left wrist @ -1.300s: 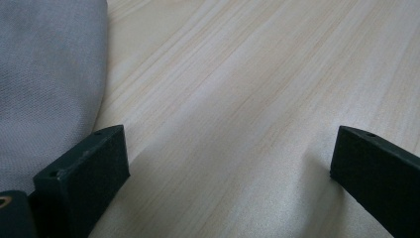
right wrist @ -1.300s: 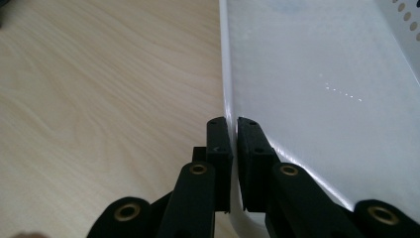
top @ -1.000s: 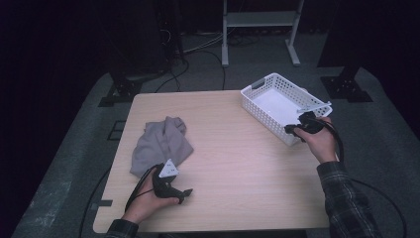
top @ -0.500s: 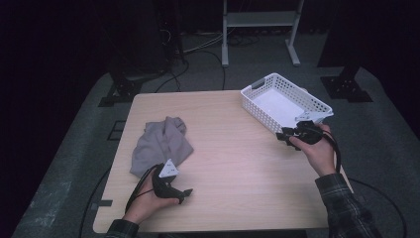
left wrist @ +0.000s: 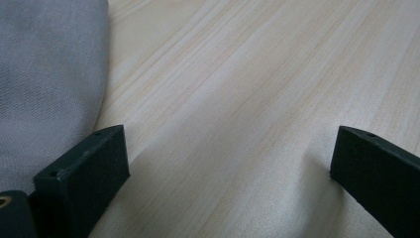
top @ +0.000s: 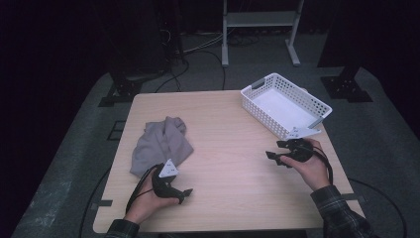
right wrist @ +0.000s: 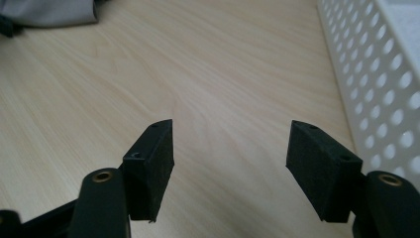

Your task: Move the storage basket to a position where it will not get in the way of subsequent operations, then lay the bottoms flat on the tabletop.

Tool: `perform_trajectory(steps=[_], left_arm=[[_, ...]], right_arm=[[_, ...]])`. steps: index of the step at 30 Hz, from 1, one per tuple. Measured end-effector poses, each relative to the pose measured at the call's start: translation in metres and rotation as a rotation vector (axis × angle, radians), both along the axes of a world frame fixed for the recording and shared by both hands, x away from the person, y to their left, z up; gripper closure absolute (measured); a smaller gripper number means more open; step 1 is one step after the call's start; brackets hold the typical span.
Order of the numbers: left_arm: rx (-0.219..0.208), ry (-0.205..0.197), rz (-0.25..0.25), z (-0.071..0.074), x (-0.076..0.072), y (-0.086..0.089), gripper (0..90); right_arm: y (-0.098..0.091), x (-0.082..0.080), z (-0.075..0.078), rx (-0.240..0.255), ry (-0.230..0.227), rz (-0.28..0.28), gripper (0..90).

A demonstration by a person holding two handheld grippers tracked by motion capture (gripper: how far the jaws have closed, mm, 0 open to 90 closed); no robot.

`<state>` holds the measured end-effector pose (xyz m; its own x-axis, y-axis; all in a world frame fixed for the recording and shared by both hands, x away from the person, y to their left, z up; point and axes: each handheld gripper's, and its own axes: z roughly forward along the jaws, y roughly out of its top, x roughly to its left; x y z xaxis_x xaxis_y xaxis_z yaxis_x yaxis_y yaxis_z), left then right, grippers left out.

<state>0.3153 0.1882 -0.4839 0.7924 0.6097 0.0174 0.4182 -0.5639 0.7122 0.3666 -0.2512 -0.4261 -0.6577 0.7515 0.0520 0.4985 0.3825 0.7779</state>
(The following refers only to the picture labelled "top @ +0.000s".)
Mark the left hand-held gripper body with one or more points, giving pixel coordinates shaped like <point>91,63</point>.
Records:
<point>163,186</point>

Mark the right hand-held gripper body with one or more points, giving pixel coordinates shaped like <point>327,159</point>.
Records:
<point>302,152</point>

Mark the white plastic basket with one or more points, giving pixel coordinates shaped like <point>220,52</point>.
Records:
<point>284,109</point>

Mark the grey pants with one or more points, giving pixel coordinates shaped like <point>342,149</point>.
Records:
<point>158,145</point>

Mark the person's right hand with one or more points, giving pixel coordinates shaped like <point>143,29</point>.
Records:
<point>312,172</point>

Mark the person's left hand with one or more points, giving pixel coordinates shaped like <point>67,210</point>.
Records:
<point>145,205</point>

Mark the black tape strip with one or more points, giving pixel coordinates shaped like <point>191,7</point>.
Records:
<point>104,203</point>
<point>351,197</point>

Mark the black stand base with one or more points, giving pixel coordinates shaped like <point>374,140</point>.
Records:
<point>345,87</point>
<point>124,88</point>

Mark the white metal stand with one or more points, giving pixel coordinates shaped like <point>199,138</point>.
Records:
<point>261,19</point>

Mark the dark equipment cabinet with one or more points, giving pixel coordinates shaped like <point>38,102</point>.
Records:
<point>142,39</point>

